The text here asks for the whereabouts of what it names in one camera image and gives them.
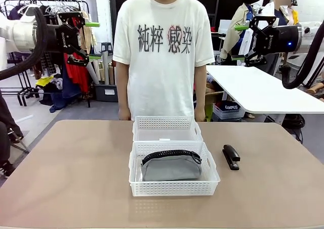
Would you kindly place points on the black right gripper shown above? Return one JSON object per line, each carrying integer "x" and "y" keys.
{"x": 278, "y": 39}

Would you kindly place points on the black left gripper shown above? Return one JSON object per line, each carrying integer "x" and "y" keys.
{"x": 63, "y": 39}

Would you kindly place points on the black stapler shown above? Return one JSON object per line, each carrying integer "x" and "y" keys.
{"x": 231, "y": 155}

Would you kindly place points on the grey zipper pencil pouch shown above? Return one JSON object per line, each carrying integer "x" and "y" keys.
{"x": 169, "y": 169}

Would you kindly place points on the person left forearm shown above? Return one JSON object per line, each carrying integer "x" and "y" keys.
{"x": 200, "y": 87}

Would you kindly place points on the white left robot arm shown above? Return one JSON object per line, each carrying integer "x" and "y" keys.
{"x": 20, "y": 34}

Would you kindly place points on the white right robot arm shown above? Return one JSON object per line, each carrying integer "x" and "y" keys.
{"x": 307, "y": 40}

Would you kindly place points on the person right forearm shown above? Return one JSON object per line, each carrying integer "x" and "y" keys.
{"x": 122, "y": 87}

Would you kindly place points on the person right hand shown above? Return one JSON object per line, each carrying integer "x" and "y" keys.
{"x": 124, "y": 114}

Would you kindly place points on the person left hand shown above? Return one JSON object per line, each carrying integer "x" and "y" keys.
{"x": 200, "y": 115}

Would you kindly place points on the background figure beige jacket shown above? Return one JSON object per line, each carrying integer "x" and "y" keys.
{"x": 235, "y": 31}

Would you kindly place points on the red hanging garment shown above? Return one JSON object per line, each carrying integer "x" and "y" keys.
{"x": 76, "y": 74}

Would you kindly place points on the white roll tube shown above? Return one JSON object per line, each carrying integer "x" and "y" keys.
{"x": 93, "y": 74}

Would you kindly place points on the background person blurred face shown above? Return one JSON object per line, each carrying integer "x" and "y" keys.
{"x": 284, "y": 9}

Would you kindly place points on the grey upright tube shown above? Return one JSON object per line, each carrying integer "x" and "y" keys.
{"x": 105, "y": 69}

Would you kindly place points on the white background table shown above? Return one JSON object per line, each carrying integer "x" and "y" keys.
{"x": 253, "y": 87}

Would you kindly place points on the yellow cloth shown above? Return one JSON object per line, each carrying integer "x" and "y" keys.
{"x": 44, "y": 81}

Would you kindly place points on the blue denim garment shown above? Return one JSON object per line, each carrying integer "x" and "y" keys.
{"x": 67, "y": 95}

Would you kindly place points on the dark grey storage bin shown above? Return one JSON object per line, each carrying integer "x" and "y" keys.
{"x": 106, "y": 93}

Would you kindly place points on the brown cardboard box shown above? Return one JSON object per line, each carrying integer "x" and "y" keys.
{"x": 213, "y": 95}

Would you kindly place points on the white crate with dark cloth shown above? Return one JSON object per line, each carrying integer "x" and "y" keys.
{"x": 229, "y": 110}

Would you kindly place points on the green plastic object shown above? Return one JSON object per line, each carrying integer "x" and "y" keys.
{"x": 209, "y": 112}

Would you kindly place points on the black bag under table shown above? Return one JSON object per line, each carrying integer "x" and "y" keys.
{"x": 293, "y": 122}

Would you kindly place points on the person torso white printed t-shirt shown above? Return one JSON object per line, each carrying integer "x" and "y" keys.
{"x": 162, "y": 87}

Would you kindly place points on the white perforated plastic basket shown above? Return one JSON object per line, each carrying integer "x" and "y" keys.
{"x": 172, "y": 188}
{"x": 164, "y": 124}

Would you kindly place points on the seated person dark trousers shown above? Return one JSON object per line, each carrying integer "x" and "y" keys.
{"x": 6, "y": 138}

